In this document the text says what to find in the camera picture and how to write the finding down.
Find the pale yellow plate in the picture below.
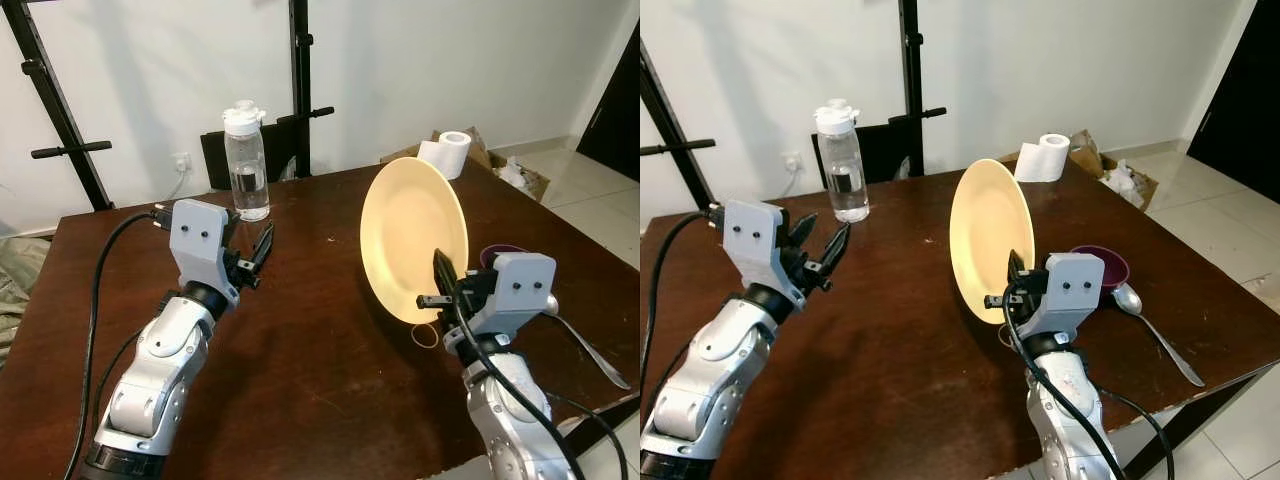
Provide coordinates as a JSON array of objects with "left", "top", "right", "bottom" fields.
[
  {"left": 360, "top": 157, "right": 469, "bottom": 326},
  {"left": 949, "top": 158, "right": 1036, "bottom": 326}
]

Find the clear water bottle white cap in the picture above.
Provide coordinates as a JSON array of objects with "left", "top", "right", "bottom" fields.
[
  {"left": 815, "top": 98, "right": 869, "bottom": 223},
  {"left": 222, "top": 100, "right": 271, "bottom": 222}
]

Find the black chair back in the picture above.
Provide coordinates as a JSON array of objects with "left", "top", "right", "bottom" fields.
[
  {"left": 815, "top": 120, "right": 916, "bottom": 183},
  {"left": 200, "top": 125, "right": 301, "bottom": 191}
]

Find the silver metal spoon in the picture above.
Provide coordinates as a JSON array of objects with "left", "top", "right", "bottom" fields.
[
  {"left": 540, "top": 293, "right": 633, "bottom": 391},
  {"left": 1112, "top": 283, "right": 1206, "bottom": 388}
]

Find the white toilet paper roll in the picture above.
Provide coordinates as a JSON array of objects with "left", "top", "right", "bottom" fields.
[
  {"left": 417, "top": 131, "right": 472, "bottom": 180},
  {"left": 1014, "top": 133, "right": 1071, "bottom": 183}
]

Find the dark brown wooden table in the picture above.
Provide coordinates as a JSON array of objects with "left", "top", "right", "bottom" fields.
[
  {"left": 0, "top": 162, "right": 641, "bottom": 480},
  {"left": 640, "top": 160, "right": 1280, "bottom": 480}
]

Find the open brown cardboard box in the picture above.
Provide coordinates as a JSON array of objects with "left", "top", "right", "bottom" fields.
[
  {"left": 380, "top": 127, "right": 551, "bottom": 203},
  {"left": 1000, "top": 130, "right": 1161, "bottom": 211}
]

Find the dark door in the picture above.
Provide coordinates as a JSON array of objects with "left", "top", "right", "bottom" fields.
[
  {"left": 1185, "top": 0, "right": 1280, "bottom": 176},
  {"left": 575, "top": 20, "right": 641, "bottom": 183}
]

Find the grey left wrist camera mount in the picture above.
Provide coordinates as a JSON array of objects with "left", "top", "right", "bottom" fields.
[
  {"left": 168, "top": 199, "right": 241, "bottom": 291},
  {"left": 722, "top": 200, "right": 806, "bottom": 301}
]

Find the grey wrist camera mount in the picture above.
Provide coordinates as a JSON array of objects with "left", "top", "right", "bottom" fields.
[
  {"left": 1035, "top": 253, "right": 1106, "bottom": 341},
  {"left": 470, "top": 252, "right": 557, "bottom": 336},
  {"left": 722, "top": 200, "right": 806, "bottom": 301},
  {"left": 168, "top": 199, "right": 241, "bottom": 291}
]

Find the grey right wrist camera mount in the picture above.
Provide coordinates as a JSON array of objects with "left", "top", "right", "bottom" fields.
[
  {"left": 470, "top": 252, "right": 557, "bottom": 336},
  {"left": 1035, "top": 253, "right": 1106, "bottom": 341}
]

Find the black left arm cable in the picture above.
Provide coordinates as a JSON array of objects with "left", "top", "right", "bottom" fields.
[
  {"left": 640, "top": 205, "right": 726, "bottom": 401},
  {"left": 65, "top": 207, "right": 176, "bottom": 480}
]

